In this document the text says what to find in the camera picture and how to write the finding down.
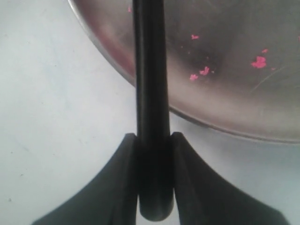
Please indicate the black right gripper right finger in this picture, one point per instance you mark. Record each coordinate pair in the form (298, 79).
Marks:
(204, 198)

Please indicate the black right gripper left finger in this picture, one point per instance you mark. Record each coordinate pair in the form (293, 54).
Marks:
(109, 199)

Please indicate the black knife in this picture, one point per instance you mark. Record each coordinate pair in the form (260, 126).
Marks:
(153, 127)

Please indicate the round steel plate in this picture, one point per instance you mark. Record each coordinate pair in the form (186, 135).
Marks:
(210, 46)

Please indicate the pink dough smear on plate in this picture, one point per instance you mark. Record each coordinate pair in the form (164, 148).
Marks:
(260, 60)

